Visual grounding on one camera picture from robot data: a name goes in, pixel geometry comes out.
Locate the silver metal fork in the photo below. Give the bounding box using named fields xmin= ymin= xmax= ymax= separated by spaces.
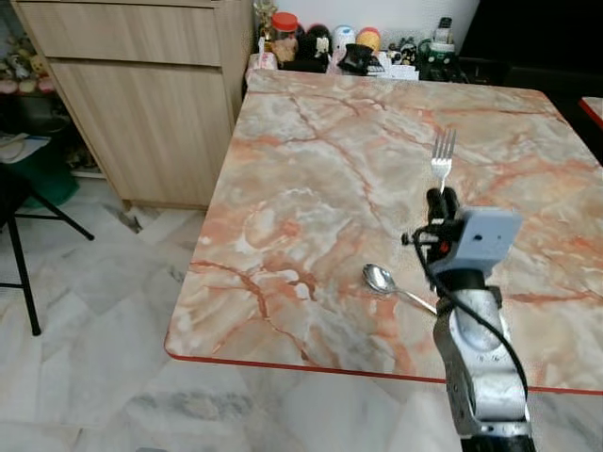
xmin=431 ymin=128 xmax=458 ymax=195

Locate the silver metal spoon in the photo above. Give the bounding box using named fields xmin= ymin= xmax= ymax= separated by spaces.
xmin=363 ymin=264 xmax=440 ymax=317

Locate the orange marble pattern table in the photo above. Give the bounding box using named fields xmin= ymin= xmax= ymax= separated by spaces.
xmin=164 ymin=68 xmax=603 ymax=396

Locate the dark green bottle holder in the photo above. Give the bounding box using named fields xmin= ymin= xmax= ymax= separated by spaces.
xmin=417 ymin=17 xmax=461 ymax=83

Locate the red edged side table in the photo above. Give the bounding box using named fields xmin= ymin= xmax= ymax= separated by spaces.
xmin=577 ymin=95 xmax=603 ymax=131

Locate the black round jar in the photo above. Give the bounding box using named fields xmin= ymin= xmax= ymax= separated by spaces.
xmin=302 ymin=24 xmax=334 ymax=73

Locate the red lid glass jar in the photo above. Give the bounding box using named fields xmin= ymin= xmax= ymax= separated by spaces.
xmin=269 ymin=12 xmax=302 ymax=66

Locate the light wooden cabinet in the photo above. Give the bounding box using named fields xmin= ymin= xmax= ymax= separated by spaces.
xmin=11 ymin=0 xmax=256 ymax=211

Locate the green plastic bin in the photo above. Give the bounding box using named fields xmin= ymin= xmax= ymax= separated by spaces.
xmin=17 ymin=139 xmax=82 ymax=209

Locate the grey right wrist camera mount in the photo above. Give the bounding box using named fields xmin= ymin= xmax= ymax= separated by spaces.
xmin=451 ymin=207 xmax=523 ymax=275

